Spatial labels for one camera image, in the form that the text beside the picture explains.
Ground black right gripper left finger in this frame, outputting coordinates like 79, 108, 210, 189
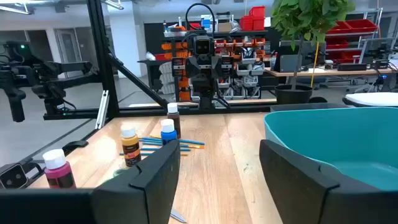
91, 139, 182, 224

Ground stacked red storage bins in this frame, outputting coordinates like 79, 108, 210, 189
238, 5, 266, 32

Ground brown paint bottle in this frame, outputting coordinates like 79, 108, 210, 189
167, 102, 182, 139

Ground black neighbouring robot arms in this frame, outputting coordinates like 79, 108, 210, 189
0, 40, 103, 123

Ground black cable loop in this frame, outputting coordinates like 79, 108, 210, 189
185, 2, 216, 37

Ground silver metal bracket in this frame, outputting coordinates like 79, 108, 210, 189
94, 90, 111, 130

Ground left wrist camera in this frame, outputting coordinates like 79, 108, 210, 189
193, 34, 216, 57

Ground metal shelf with red bins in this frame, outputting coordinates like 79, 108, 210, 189
323, 8, 384, 65

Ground wooden desk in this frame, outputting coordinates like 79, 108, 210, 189
264, 67, 398, 78

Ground teal plastic bin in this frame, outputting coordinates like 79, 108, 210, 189
263, 106, 398, 191

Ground black table clamp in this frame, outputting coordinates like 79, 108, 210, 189
62, 140, 90, 152

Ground table-level camera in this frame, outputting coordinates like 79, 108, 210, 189
0, 162, 29, 190

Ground green plant in black pot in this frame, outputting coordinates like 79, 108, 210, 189
270, 0, 356, 105

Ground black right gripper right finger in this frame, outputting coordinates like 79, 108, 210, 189
259, 139, 398, 224

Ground blue paint bottle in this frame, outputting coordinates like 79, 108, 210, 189
160, 118, 178, 146

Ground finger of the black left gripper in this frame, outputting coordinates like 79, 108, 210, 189
185, 56, 201, 78
211, 56, 223, 78

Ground black aluminium rig frame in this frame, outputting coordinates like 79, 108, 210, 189
0, 0, 277, 190

